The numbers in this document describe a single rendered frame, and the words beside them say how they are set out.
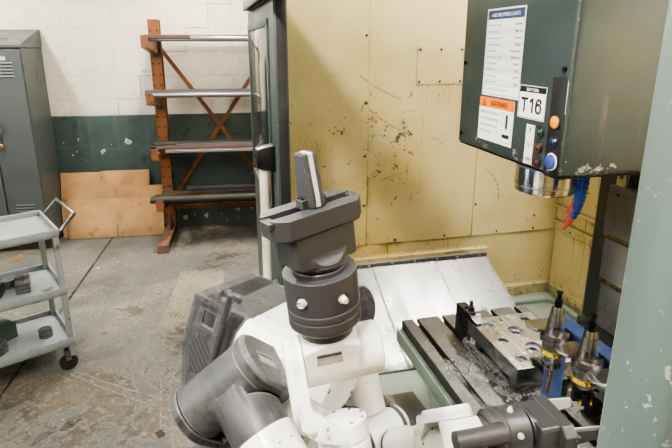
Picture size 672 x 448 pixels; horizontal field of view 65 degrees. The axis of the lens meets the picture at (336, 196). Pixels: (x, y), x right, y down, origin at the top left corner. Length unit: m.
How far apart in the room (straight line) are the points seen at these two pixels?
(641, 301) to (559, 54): 0.88
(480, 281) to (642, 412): 2.32
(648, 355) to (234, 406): 0.61
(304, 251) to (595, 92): 0.75
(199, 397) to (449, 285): 1.86
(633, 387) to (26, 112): 5.31
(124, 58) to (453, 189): 3.92
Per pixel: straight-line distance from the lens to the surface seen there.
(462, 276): 2.62
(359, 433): 0.69
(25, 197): 5.63
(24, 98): 5.44
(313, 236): 0.58
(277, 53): 1.56
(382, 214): 2.47
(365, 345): 0.66
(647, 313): 0.31
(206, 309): 1.02
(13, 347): 3.68
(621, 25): 1.18
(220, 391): 0.83
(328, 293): 0.59
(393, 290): 2.46
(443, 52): 2.45
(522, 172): 1.48
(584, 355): 1.27
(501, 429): 1.04
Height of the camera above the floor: 1.87
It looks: 16 degrees down
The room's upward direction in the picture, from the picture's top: straight up
